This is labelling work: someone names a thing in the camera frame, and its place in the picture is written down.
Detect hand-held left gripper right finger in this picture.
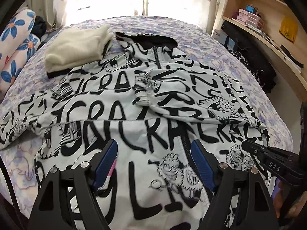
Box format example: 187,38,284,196
191,139,280,230

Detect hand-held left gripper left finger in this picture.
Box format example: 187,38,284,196
28,139,119,230

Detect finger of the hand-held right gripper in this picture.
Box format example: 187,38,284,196
241,140,300,166

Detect black and white printed jacket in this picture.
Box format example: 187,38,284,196
0,31,272,230

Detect dark clothes pile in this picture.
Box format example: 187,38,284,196
34,16,48,39

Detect black patterned cloth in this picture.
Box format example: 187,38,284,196
228,49,277,93

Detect black flat object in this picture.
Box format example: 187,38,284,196
280,45,304,70

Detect folded black garment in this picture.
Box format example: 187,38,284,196
47,70,72,79

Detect purple cat print blanket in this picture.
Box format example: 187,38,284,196
0,14,294,230

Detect white cardboard box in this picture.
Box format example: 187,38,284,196
217,32,237,51

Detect black bag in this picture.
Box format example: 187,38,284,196
222,20,243,46

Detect folded cream garment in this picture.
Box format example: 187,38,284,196
44,25,115,73

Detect yellow cloth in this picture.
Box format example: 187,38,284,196
279,16,299,44

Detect pink drawer organizer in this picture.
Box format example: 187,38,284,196
247,12,264,29

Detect pink storage boxes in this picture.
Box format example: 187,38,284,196
236,9,248,22

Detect wooden shelf desk unit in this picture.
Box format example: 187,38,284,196
211,0,307,103

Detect rolled blue floral quilt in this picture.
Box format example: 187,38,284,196
0,9,42,94

